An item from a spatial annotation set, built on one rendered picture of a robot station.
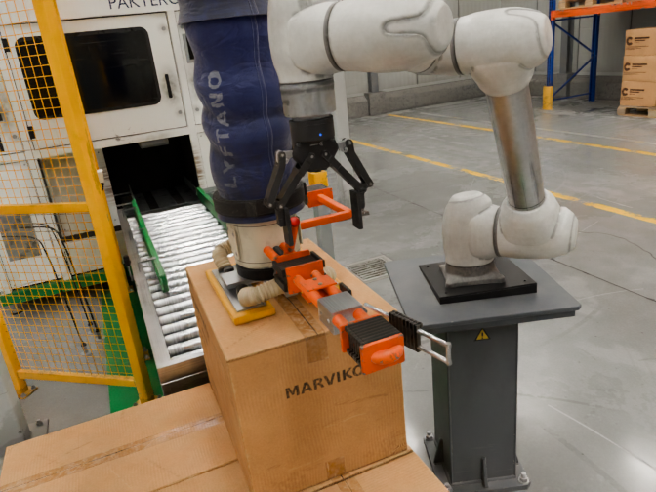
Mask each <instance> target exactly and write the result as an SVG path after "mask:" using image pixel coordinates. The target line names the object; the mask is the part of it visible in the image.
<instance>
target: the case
mask: <svg viewBox="0 0 656 492"><path fill-rule="evenodd" d="M300 247H301V248H302V249H303V250H305V249H309V253H310V251H314V252H315V253H316V254H317V255H319V256H320V257H321V258H322V259H324V260H325V266H326V267H331V268H333V269H334V271H336V273H337V277H336V278H338V279H339V280H340V281H341V282H343V283H344V284H346V285H347V286H348V287H349V288H350V289H351V292H352V296H353V297H355V298H356V299H357V300H358V301H359V302H360V303H362V305H364V303H368V304H370V305H372V306H374V307H376V308H379V309H381V310H383V311H385V312H387V313H389V312H390V311H393V310H396V311H397V309H396V308H394V307H393V306H392V305H390V304H389V303H388V302H387V301H385V300H384V299H383V298H382V297H380V296H379V295H378V294H377V293H376V292H374V291H373V290H372V289H371V288H369V287H368V286H367V285H366V284H364V283H363V282H362V281H361V280H359V279H358V278H357V277H356V276H354V275H353V274H352V273H351V272H349V271H348V270H347V269H346V268H344V267H343V266H342V265H341V264H339V263H338V262H337V261H336V260H334V259H333V258H332V257H331V256H329V255H328V254H327V253H326V252H324V251H323V250H322V249H321V248H319V247H318V246H317V245H316V244H314V243H313V242H312V241H311V240H309V239H308V238H307V239H303V244H301V243H300ZM213 268H217V267H216V265H215V263H214V261H211V262H207V263H202V264H198V265H194V266H187V267H186V268H185V271H186V276H187V281H188V285H189V290H190V295H191V298H192V303H193V308H194V312H195V317H196V322H197V326H198V331H199V336H200V340H201V345H202V349H203V353H204V358H205V363H206V367H207V372H208V377H209V380H210V383H211V386H212V389H213V391H214V394H215V397H216V399H217V401H218V404H219V407H220V410H221V412H222V415H223V418H224V421H225V425H226V428H227V431H228V433H229V436H230V439H231V442H232V444H233V447H234V450H235V453H236V455H237V458H238V461H239V464H240V466H241V469H242V471H243V474H244V476H245V479H246V482H247V485H248V487H249V490H250V492H301V491H303V490H306V489H308V488H310V487H312V486H315V485H318V484H320V483H323V482H325V481H328V480H330V479H333V478H335V477H338V476H341V475H343V474H346V473H348V472H352V471H355V470H358V469H360V468H363V467H365V466H368V465H370V464H373V463H375V462H378V461H381V460H383V459H385V458H387V457H390V456H392V455H395V454H397V453H400V452H403V451H405V450H407V439H406V426H405V411H404V396H403V383H402V368H401V363H399V364H396V365H393V366H391V367H388V368H385V369H382V370H379V371H376V372H373V373H371V374H368V375H365V376H364V375H363V374H362V371H361V367H360V366H359V365H358V364H357V363H356V362H355V361H354V360H353V359H352V358H351V356H350V355H349V354H348V353H347V352H342V348H341V339H340V334H338V335H333V334H332V333H331V331H330V330H329V329H328V328H327V327H326V326H325V325H324V324H323V323H322V322H321V321H320V320H319V313H318V308H317V307H316V306H315V305H314V304H309V303H308V302H307V301H306V300H305V299H304V298H303V297H302V296H301V294H302V293H301V292H298V295H295V296H291V297H288V298H286V297H285V295H284V294H281V295H278V296H277V297H275V296H274V298H271V299H268V300H269V301H270V303H271V304H272V305H273V306H274V308H275V314H274V315H271V316H267V317H264V318H260V319H257V320H253V321H250V322H246V323H243V324H239V325H235V324H234V323H233V321H232V319H231V318H230V316H229V314H228V313H227V311H226V309H225V307H224V305H223V303H222V302H221V300H220V298H219V297H218V295H217V293H216V292H215V290H214V288H213V286H212V285H211V283H210V281H209V280H208V278H207V276H206V273H205V272H206V270H209V269H213ZM365 308H366V309H367V310H368V312H367V314H368V315H373V314H377V312H375V311H374V310H372V309H370V308H368V307H365Z"/></svg>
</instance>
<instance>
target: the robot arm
mask: <svg viewBox="0 0 656 492"><path fill-rule="evenodd" d="M267 27H268V40H269V47H270V53H271V58H272V62H273V66H274V68H275V70H276V73H277V76H278V79H279V84H280V92H281V99H282V105H283V112H284V116H285V117H289V118H292V119H290V120H289V125H290V133H291V141H292V149H291V150H287V151H281V150H277V151H276V152H275V153H274V155H275V164H274V167H273V171H272V174H271V177H270V180H269V183H268V187H267V190H266V195H265V199H264V202H263V203H264V205H265V206H267V207H268V208H269V209H271V208H272V209H275V215H276V221H277V224H278V225H279V226H280V227H283V233H284V240H285V242H286V243H287V244H288V245H289V246H294V241H293V234H292V227H291V220H290V213H289V208H288V207H287V206H285V205H286V203H287V202H288V200H289V198H290V197H291V195H292V193H293V191H294V190H295V188H296V186H297V185H298V183H299V181H300V180H301V178H302V177H303V176H304V175H305V173H306V172H311V173H312V172H315V171H317V170H327V168H329V167H331V168H332V169H333V170H334V171H335V172H337V173H338V174H339V175H340V176H341V177H342V178H343V179H344V180H345V181H346V182H347V183H348V184H349V185H350V186H352V187H353V188H354V189H351V190H350V191H349V194H350V204H351V213H352V224H353V226H355V227H356V228H358V229H363V221H362V210H361V209H364V208H365V198H364V193H365V192H366V191H367V188H368V187H371V186H373V184H374V183H373V181H372V180H371V178H370V176H369V174H368V173H367V171H366V169H365V168H364V166H363V164H362V163H361V161H360V159H359V158H358V156H357V154H356V153H355V151H354V146H353V141H352V140H350V139H346V138H343V139H342V140H341V141H339V142H336V140H335V129H334V119H333V115H331V114H329V113H332V112H334V111H336V98H335V88H334V85H335V82H334V76H333V74H334V73H338V72H343V71H359V72H373V73H391V72H400V71H408V72H413V73H416V74H419V75H446V76H461V75H471V77H472V79H473V80H474V81H475V83H476V84H477V86H478V87H479V89H480V90H481V91H482V92H483V93H485V94H486V99H487V103H488V108H489V113H490V118H491V122H492V127H493V132H494V137H495V142H496V146H497V150H498V155H499V160H500V165H501V170H502V174H503V179H504V184H505V189H506V194H507V197H506V198H505V200H504V201H503V203H502V205H501V207H500V206H497V205H494V204H492V201H491V199H490V198H489V197H488V196H487V195H486V194H484V193H481V192H479V191H475V190H473V191H465V192H460V193H457V194H455V195H453V196H452V197H451V198H450V200H449V202H448V204H447V205H446V208H445V210H444V214H443V220H442V240H443V249H444V255H445V265H441V266H439V270H440V271H441V272H442V273H443V275H444V278H445V281H446V282H445V285H446V288H456V287H461V286H470V285H478V284H488V283H503V282H505V276H504V275H502V274H501V273H500V272H499V271H498V270H497V268H496V267H495V260H494V258H496V257H508V258H515V259H531V260H541V259H551V258H556V257H559V256H562V255H565V254H567V253H569V251H571V250H573V249H574V248H575V245H576V239H577V232H578V219H577V218H576V216H575V215H574V213H573V212H572V211H570V210H569V209H568V208H566V207H560V206H559V204H558V202H557V201H556V200H555V197H554V195H553V194H552V193H550V192H549V191H547V190H545V189H544V184H543V177H542V170H541V163H540V157H539V150H538V144H537V138H536V128H535V121H534V114H533V107H532V101H531V95H530V88H529V82H530V80H531V78H532V76H533V73H534V68H535V67H536V66H539V65H540V64H542V63H543V62H544V61H545V60H546V59H547V58H548V56H549V54H550V52H551V50H552V46H553V32H552V26H551V23H550V20H549V18H548V17H547V16H546V15H545V14H543V13H542V12H540V11H538V10H534V9H529V8H521V7H508V8H500V9H493V10H487V11H481V12H476V13H473V14H470V15H467V16H463V17H459V18H455V19H453V16H452V12H451V10H450V8H449V6H448V5H447V4H446V2H445V1H444V0H344V1H339V2H330V0H268V6H267ZM338 149H340V150H341V152H343V153H344V154H345V156H346V157H347V159H348V161H349V163H350V165H351V166H352V168H353V170H354V171H355V173H356V174H357V176H358V177H359V178H360V180H361V182H359V181H358V180H357V179H356V178H355V177H354V176H353V175H352V174H351V173H350V172H348V171H347V170H346V169H345V168H344V167H343V166H342V164H341V163H340V162H339V161H338V160H337V159H336V158H334V157H335V155H336V153H337V151H338ZM291 157H292V158H293V159H294V160H295V161H296V164H295V165H294V167H293V169H292V173H291V174H290V176H289V178H288V179H287V181H286V183H285V185H284V186H283V187H282V189H281V190H280V192H279V194H278V195H277V192H278V190H279V187H280V184H281V181H282V177H283V174H284V171H285V167H286V164H287V163H288V162H289V159H290V158H291ZM276 195H277V197H276Z"/></svg>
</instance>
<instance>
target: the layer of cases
mask: <svg viewBox="0 0 656 492"><path fill-rule="evenodd" d="M0 492H250V490H249V487H248V485H247V482H246V479H245V476H244V474H243V471H242V469H241V466H240V464H239V461H238V458H237V455H236V453H235V450H234V447H233V444H232V442H231V439H230V436H229V433H228V431H227V428H226V423H225V421H224V418H223V415H222V412H221V410H220V407H219V404H218V401H217V399H216V397H215V394H214V391H213V389H212V386H211V384H210V383H207V384H204V385H201V386H198V387H194V388H191V389H186V390H183V391H180V392H177V393H174V394H170V395H167V396H164V397H161V398H158V399H155V400H152V401H149V402H146V403H143V404H140V405H137V406H134V407H131V408H127V409H124V410H121V411H118V412H115V413H112V414H109V415H105V416H102V417H99V418H97V419H94V420H91V421H88V422H85V423H81V424H78V425H75V426H72V427H69V428H66V429H63V430H57V431H54V432H51V433H48V434H45V435H42V436H38V437H35V438H32V439H29V440H27V441H24V442H21V443H17V444H14V445H11V446H8V447H6V452H5V457H4V462H3V467H2V471H1V476H0ZM301 492H449V491H448V489H447V488H446V487H445V486H444V485H443V484H442V483H441V481H440V480H439V479H438V478H437V477H436V476H435V475H434V473H433V472H432V471H431V470H430V469H429V468H428V466H427V465H426V464H425V463H424V462H423V461H422V459H421V458H420V457H419V456H418V455H417V454H416V453H415V452H413V449H412V448H411V447H410V446H409V445H408V443H407V450H405V451H403V452H400V453H397V454H395V455H392V456H390V457H387V458H385V459H383V460H381V461H378V462H375V463H373V464H370V465H368V466H365V467H363V468H360V469H358V470H355V471H351V472H348V473H346V474H343V475H341V476H338V477H335V478H333V479H330V480H328V481H325V482H323V483H320V484H318V485H315V486H312V487H310V488H308V489H306V490H303V491H301Z"/></svg>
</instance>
